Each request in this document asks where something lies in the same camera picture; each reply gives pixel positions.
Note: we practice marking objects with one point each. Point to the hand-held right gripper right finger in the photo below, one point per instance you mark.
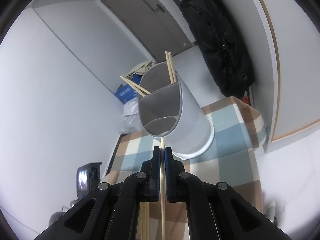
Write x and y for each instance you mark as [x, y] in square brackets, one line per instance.
[168, 175]

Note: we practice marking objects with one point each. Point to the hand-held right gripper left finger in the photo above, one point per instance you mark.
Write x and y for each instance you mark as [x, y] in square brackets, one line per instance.
[156, 170]

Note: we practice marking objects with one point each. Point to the wooden chopstick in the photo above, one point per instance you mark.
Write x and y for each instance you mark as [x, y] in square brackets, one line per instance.
[130, 84]
[172, 67]
[169, 67]
[140, 88]
[163, 220]

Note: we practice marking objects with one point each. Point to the bunch of wooden chopsticks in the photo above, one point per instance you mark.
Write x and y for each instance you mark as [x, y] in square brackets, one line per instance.
[144, 220]

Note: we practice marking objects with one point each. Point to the white oval utensil holder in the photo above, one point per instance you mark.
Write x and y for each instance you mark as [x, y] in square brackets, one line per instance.
[192, 120]

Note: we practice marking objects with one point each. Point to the grey plastic bag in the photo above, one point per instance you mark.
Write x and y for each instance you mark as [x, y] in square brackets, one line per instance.
[130, 125]

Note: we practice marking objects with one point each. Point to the white plastic bag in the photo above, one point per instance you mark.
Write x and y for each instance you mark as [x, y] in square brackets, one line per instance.
[131, 108]

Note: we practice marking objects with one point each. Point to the black device with small screen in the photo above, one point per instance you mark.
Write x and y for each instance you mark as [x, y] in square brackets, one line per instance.
[88, 180]

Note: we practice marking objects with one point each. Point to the blue cardboard box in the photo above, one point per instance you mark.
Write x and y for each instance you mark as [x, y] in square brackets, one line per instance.
[125, 92]

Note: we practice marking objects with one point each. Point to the beige crumpled cloth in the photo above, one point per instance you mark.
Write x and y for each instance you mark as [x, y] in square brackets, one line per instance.
[140, 68]

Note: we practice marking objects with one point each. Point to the small orange object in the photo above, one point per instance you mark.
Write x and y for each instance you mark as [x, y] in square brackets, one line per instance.
[246, 99]

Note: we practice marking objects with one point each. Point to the black backpack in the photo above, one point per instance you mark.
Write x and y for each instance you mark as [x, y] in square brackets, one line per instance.
[215, 42]

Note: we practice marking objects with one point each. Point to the grey door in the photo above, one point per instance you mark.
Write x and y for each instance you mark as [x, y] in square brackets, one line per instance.
[140, 12]

